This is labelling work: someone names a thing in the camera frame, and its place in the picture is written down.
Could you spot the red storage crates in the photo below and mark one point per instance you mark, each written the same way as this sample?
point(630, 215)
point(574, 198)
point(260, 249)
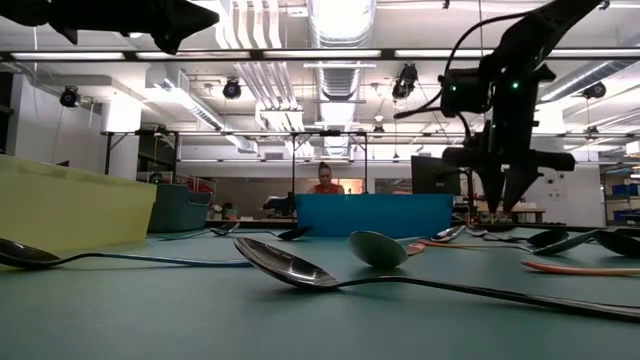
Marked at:
point(200, 186)

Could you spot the corrugated silver ventilation duct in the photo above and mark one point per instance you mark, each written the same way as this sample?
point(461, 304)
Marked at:
point(340, 80)

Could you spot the shelf with blue bins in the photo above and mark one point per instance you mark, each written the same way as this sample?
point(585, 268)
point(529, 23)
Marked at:
point(625, 190)

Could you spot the wooden background workbench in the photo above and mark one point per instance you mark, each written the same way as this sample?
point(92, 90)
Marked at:
point(530, 212)

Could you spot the black overhead light bar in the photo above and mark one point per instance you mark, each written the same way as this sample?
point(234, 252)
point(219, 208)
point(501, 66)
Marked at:
point(387, 53)

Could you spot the black computer monitor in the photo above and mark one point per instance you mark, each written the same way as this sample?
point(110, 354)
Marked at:
point(427, 177)

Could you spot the black background robot arm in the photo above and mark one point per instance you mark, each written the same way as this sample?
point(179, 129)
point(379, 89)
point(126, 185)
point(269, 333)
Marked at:
point(280, 204)

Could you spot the black background frame rack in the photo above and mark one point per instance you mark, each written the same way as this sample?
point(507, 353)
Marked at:
point(107, 155)

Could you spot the dark teal plastic bin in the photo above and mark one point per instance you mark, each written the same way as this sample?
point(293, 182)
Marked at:
point(175, 210)

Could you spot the teal table mat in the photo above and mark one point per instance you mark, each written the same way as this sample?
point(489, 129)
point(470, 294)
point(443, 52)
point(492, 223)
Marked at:
point(150, 320)

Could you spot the blue plastic bin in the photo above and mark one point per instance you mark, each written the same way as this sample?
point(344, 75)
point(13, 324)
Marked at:
point(375, 215)

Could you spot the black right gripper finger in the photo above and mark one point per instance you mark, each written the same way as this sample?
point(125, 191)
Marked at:
point(517, 185)
point(490, 182)

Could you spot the black ceiling spotlight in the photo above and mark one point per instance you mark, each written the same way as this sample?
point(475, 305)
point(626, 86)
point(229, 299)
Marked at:
point(70, 96)
point(231, 89)
point(405, 80)
point(595, 90)

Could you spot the person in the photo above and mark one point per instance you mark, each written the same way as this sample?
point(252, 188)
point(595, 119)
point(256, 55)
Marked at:
point(327, 189)

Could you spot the black aluminium table frame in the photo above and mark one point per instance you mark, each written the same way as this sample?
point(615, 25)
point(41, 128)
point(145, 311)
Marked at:
point(250, 224)

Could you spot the yellow-green plastic bin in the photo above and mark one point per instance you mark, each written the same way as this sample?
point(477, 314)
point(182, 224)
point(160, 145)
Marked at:
point(75, 210)

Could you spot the smooth silver ventilation duct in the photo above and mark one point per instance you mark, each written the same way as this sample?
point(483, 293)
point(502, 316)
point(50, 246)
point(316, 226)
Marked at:
point(615, 70)

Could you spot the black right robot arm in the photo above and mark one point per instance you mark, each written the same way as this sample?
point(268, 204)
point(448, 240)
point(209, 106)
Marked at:
point(540, 35)

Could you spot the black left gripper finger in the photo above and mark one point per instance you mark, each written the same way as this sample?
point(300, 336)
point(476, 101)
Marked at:
point(175, 39)
point(187, 14)

